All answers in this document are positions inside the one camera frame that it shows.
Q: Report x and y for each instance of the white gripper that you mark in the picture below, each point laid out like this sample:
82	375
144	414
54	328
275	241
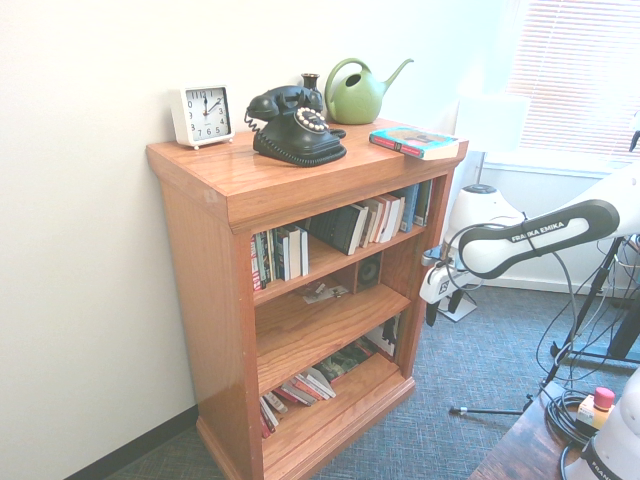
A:
440	286

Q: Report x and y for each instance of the teal Song of Achilles book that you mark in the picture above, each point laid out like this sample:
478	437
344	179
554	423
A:
415	141

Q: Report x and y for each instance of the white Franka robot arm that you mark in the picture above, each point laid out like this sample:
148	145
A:
500	250

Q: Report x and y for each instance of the white book black figures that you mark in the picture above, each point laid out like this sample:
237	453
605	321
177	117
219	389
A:
387	337

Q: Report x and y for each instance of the round black speaker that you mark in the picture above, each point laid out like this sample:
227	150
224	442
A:
370	272

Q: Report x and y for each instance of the upright paperback book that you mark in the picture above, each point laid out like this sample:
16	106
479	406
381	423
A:
396	215
384	217
371	220

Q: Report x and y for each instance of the tall blue spine book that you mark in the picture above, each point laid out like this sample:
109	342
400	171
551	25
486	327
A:
411	207

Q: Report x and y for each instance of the dark green book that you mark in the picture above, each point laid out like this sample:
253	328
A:
424	202

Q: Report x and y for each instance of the camouflage cover book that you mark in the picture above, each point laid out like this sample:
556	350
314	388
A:
345	362

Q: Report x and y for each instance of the small loose papers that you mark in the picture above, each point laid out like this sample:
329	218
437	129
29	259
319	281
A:
322	292

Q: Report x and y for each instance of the black cover paperback book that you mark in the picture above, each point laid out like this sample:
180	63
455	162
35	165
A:
336	227

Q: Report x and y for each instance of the black tripod stand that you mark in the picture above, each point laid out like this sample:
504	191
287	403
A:
591	295

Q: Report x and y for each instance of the red cover leaning book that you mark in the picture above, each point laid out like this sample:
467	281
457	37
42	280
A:
300	392

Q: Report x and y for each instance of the yellow emergency stop button box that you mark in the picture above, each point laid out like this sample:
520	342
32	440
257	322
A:
597	407

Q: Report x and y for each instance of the thin paperback book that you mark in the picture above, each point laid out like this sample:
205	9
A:
269	255

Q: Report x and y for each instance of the white floor lamp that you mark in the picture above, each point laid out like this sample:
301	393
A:
492	122

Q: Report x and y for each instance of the red white spine book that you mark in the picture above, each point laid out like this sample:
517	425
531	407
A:
257	262

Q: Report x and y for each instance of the wooden bookshelf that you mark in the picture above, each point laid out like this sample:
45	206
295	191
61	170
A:
280	180

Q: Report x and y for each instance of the red white leaning book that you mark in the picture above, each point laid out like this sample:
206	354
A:
267	420

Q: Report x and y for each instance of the black rotary telephone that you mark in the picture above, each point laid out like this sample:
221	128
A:
295	140

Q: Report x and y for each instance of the green plastic watering can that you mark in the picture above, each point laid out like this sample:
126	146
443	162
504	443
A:
352	102

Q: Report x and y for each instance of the dark glossy vase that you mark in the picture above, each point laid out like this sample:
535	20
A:
310	81

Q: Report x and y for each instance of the white window blinds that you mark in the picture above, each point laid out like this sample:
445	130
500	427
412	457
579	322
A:
575	70

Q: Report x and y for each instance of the white square alarm clock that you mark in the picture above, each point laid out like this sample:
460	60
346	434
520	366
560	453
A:
205	114

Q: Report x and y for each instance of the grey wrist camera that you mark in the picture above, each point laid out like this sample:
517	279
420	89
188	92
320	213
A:
433	256

